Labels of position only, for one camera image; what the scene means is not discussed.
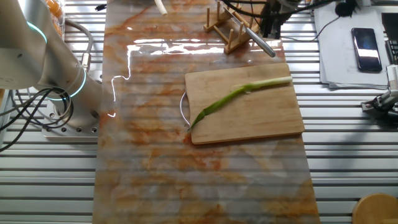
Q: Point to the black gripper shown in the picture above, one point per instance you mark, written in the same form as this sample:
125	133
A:
275	11

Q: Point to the steel cleaver knife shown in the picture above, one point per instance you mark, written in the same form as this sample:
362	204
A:
261	43

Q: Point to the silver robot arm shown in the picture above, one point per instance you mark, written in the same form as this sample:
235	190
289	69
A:
37	53

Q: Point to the wooden knife rack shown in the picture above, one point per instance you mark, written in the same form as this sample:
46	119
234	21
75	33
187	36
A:
237	44

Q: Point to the white paper sheets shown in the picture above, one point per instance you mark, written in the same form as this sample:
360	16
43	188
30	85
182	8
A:
339	62

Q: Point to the green scallion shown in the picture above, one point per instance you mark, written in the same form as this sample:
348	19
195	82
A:
224	99

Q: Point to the wooden cutting board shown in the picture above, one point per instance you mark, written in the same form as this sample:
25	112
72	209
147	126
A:
248	112

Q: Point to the black smartphone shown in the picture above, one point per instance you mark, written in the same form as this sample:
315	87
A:
367	49

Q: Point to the long white green leek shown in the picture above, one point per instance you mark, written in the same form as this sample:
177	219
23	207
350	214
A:
161	7

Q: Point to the black keyboard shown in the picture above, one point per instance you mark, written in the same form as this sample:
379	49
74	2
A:
392	51

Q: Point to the orange marble pattern mat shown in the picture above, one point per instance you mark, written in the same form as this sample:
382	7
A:
186	174

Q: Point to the small black plug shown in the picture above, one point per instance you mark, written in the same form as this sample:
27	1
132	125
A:
100	7

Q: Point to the wooden mug tree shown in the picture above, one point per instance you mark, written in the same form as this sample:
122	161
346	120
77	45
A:
376	210

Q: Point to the clear plastic fruit box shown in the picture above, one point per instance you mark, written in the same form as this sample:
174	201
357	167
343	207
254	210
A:
59	25

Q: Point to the orange fruit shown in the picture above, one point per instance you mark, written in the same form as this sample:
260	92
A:
54	7

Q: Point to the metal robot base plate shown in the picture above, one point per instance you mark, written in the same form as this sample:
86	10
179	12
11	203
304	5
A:
71	133

